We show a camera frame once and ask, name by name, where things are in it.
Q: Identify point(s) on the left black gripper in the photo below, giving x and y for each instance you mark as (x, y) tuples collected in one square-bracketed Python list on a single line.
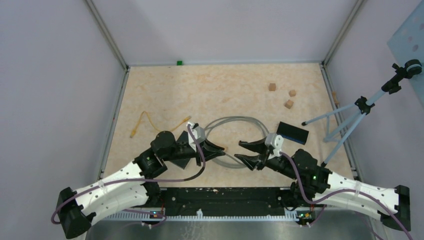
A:
[(210, 150)]

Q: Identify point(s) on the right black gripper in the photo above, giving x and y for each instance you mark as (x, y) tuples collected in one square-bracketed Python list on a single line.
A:
[(258, 146)]

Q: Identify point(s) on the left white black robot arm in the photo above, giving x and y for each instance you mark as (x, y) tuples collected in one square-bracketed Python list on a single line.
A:
[(135, 184)]

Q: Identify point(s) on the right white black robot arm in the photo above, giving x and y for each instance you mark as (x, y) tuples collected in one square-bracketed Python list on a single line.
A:
[(318, 185)]

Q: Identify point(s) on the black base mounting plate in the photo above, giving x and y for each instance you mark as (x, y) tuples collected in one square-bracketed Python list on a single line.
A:
[(228, 201)]

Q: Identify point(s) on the wooden cube near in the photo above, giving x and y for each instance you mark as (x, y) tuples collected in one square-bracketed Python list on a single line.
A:
[(289, 104)]

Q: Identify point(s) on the wooden cube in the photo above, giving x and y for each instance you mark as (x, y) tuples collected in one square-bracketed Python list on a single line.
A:
[(292, 93), (289, 104), (272, 87)]

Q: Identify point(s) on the wooden cube far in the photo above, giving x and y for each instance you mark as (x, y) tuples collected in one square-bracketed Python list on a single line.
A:
[(272, 87)]

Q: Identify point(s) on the wooden cube middle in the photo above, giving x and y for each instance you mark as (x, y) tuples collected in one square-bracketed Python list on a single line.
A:
[(292, 93)]

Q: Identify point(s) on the light blue tripod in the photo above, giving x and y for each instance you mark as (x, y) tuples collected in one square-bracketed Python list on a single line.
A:
[(363, 106)]

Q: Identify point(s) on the light blue perforated panel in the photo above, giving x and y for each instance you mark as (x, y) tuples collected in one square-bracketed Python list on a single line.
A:
[(407, 43)]

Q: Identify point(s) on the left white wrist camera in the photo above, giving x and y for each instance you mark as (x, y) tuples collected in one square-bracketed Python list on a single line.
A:
[(196, 134)]

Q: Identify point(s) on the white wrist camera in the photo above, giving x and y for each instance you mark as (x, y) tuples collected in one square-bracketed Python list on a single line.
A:
[(196, 134), (274, 143)]

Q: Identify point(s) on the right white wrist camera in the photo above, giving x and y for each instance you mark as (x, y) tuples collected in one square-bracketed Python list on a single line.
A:
[(274, 143)]

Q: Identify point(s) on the black network switch box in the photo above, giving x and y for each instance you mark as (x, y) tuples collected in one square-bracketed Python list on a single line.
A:
[(184, 152)]

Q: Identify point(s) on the black blue switch box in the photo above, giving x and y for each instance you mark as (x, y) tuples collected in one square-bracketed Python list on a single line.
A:
[(292, 133)]

